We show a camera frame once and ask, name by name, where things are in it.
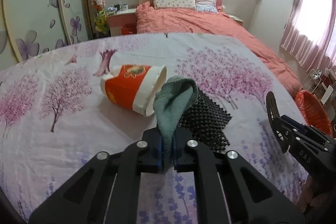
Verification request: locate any black mesh mat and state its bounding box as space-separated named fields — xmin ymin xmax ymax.
xmin=178 ymin=88 xmax=233 ymax=153

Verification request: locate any pink tree print tablecloth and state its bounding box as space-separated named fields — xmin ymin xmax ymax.
xmin=0 ymin=32 xmax=313 ymax=224

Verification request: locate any pink curtain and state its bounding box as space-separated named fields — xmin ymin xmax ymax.
xmin=280 ymin=0 xmax=336 ymax=72

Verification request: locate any pale wooden nightstand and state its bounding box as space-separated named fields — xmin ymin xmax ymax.
xmin=226 ymin=13 xmax=244 ymax=25

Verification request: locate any white wire rack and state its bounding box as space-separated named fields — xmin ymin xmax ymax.
xmin=304 ymin=69 xmax=324 ymax=94

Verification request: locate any pink and white nightstand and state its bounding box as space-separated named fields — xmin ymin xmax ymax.
xmin=106 ymin=7 xmax=137 ymax=37

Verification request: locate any floral sliding door wardrobe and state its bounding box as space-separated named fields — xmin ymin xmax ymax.
xmin=0 ymin=0 xmax=91 ymax=63

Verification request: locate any orange white instant noodle cup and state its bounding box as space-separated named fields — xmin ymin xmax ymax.
xmin=100 ymin=64 xmax=168 ymax=117

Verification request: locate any green yellow plush toy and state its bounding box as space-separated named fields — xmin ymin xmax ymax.
xmin=94 ymin=9 xmax=108 ymax=31

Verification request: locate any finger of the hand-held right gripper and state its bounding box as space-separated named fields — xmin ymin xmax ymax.
xmin=280 ymin=114 xmax=315 ymax=136
xmin=274 ymin=122 xmax=302 ymax=147

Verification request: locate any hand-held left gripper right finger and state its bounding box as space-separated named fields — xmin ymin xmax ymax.
xmin=173 ymin=128 xmax=306 ymax=224

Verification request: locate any red plastic trash basket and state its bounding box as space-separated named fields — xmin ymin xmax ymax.
xmin=295 ymin=90 xmax=333 ymax=136

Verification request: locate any person's right hand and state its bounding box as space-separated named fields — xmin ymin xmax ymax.
xmin=303 ymin=177 xmax=332 ymax=214

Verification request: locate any white cluttered shelf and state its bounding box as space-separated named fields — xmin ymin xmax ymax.
xmin=319 ymin=68 xmax=336 ymax=106

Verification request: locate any pink striped pillow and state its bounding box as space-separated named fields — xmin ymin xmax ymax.
xmin=195 ymin=0 xmax=218 ymax=12

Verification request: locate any small red bin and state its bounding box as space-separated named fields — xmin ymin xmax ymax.
xmin=121 ymin=24 xmax=137 ymax=35

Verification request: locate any bed with coral duvet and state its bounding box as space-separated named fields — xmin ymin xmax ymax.
xmin=135 ymin=2 xmax=302 ymax=94

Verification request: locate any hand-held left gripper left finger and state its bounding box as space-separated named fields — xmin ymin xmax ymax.
xmin=28 ymin=128 xmax=163 ymax=224

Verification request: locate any green towel cloth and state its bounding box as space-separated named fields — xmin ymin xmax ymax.
xmin=153 ymin=76 xmax=198 ymax=174

